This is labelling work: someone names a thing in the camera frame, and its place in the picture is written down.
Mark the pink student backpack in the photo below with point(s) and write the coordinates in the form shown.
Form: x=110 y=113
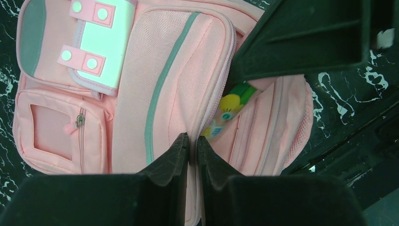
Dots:
x=106 y=86

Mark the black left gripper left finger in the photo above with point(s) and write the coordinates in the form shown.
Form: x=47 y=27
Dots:
x=155 y=196

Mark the yellow green patterned pencil case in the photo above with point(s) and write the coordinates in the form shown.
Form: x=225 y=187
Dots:
x=229 y=106

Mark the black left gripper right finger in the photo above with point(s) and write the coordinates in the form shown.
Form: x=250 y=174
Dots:
x=232 y=199

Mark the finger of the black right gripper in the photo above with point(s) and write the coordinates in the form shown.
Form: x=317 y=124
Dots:
x=304 y=36

